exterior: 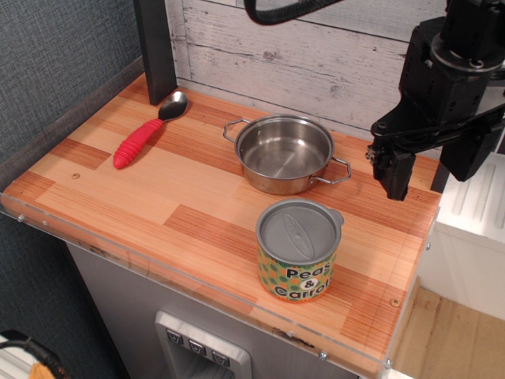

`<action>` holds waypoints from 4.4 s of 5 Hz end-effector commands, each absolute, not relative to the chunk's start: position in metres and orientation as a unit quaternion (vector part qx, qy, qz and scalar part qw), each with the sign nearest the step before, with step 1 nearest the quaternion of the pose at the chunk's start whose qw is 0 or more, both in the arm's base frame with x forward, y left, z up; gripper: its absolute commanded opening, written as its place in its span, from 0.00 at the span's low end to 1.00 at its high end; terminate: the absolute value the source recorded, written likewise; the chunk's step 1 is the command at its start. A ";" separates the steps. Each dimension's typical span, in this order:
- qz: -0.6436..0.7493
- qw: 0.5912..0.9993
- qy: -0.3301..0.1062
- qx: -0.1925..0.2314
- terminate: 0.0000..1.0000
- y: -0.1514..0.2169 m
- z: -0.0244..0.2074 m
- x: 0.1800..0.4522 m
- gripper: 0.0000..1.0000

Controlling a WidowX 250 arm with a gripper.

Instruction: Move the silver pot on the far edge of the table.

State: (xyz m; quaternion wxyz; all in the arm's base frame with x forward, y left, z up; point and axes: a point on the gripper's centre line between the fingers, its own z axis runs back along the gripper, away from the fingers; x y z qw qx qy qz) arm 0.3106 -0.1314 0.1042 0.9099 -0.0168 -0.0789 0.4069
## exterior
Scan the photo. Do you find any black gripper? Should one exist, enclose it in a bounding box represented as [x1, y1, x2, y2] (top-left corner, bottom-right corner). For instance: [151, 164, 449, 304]
[366, 16, 504, 201]

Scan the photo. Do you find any stainless steel pot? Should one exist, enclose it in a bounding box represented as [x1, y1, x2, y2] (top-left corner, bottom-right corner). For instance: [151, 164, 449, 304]
[223, 114, 352, 195]

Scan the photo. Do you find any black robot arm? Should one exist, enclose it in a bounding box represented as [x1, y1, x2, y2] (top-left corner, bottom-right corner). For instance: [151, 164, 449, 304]
[367, 1, 504, 201]

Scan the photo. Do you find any white toy sink unit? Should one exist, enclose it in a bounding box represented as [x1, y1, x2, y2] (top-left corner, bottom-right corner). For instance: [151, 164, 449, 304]
[417, 147, 504, 319]

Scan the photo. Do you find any peas and carrots can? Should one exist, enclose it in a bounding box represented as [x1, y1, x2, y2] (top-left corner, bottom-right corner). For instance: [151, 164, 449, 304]
[256, 198, 344, 302]

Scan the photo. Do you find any clear acrylic edge guard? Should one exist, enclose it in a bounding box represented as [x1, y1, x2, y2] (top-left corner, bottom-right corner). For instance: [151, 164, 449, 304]
[2, 186, 398, 378]

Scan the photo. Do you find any silver dispenser panel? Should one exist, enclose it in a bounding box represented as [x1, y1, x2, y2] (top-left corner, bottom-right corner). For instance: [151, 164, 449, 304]
[155, 311, 253, 378]

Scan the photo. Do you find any orange cloth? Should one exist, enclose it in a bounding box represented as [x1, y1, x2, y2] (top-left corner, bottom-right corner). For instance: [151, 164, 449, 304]
[28, 362, 55, 379]

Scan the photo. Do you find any dark grey right post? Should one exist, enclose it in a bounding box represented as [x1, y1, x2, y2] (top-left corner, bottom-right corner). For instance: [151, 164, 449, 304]
[430, 162, 451, 193]

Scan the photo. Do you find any dark grey post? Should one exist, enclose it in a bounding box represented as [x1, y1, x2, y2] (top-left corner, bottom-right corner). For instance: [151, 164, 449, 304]
[133, 0, 178, 105]
[430, 162, 451, 193]

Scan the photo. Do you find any black cable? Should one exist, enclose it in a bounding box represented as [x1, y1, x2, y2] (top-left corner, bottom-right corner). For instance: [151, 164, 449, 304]
[242, 0, 344, 27]

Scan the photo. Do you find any red handled metal spoon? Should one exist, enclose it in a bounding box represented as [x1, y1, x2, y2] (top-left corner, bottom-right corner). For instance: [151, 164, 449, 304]
[113, 91, 189, 169]

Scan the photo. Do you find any dark grey left post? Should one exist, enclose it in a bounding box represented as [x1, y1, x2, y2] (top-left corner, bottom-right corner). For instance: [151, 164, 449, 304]
[133, 0, 178, 105]

